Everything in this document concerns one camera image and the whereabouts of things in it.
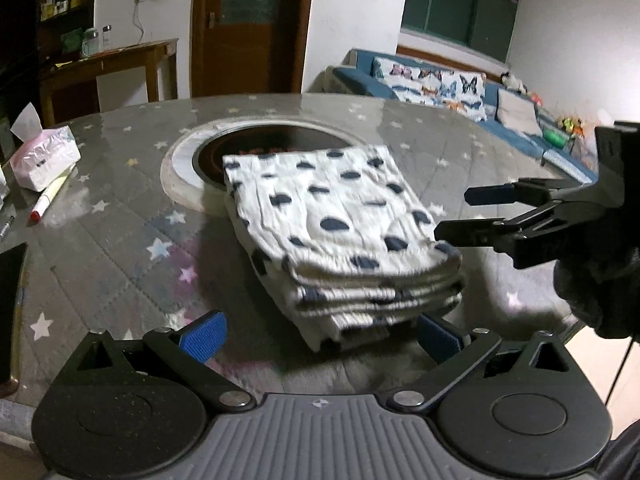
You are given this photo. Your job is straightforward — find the butterfly print pillow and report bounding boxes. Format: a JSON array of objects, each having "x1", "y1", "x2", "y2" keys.
[{"x1": 372, "y1": 58, "x2": 487, "y2": 122}]

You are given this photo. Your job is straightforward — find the glass jar on table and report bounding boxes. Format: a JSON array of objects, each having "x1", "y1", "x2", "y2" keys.
[{"x1": 81, "y1": 28, "x2": 100, "y2": 58}]

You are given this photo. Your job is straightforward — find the green toy on sofa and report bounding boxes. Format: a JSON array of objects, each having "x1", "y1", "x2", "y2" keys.
[{"x1": 542, "y1": 128, "x2": 566, "y2": 148}]

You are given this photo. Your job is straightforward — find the dark green window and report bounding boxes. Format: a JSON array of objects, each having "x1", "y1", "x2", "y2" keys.
[{"x1": 401, "y1": 0, "x2": 518, "y2": 62}]

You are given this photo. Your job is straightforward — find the dark wooden shelf cabinet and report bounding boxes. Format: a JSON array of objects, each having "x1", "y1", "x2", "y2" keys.
[{"x1": 1, "y1": 0, "x2": 94, "y2": 122}]

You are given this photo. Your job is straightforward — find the beige cushion on sofa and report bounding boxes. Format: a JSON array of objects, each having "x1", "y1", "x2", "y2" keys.
[{"x1": 497, "y1": 89, "x2": 542, "y2": 136}]

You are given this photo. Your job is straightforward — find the brown wooden door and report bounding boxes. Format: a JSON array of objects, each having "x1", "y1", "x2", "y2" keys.
[{"x1": 190, "y1": 0, "x2": 311, "y2": 98}]

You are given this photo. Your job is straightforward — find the red cap marker pen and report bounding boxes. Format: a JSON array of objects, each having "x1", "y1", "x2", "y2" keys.
[{"x1": 29, "y1": 165, "x2": 76, "y2": 223}]

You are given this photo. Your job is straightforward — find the blue sofa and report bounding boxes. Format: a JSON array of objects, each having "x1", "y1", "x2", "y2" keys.
[{"x1": 321, "y1": 49, "x2": 598, "y2": 183}]

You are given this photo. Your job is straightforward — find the round black induction cooktop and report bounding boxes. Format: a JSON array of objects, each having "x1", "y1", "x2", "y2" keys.
[{"x1": 192, "y1": 124, "x2": 355, "y2": 188}]

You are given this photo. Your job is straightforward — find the white polka dot garment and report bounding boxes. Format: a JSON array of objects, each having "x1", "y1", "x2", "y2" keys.
[{"x1": 223, "y1": 145, "x2": 464, "y2": 352}]

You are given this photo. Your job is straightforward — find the brown wooden side table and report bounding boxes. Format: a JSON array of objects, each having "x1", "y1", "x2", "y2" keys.
[{"x1": 40, "y1": 38, "x2": 178, "y2": 128}]

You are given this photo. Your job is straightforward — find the pink tissue pack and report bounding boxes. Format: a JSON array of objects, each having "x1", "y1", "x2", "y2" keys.
[{"x1": 10, "y1": 103, "x2": 81, "y2": 192}]

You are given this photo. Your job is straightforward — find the black white plush toy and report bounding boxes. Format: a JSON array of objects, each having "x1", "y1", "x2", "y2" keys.
[{"x1": 501, "y1": 72, "x2": 527, "y2": 96}]

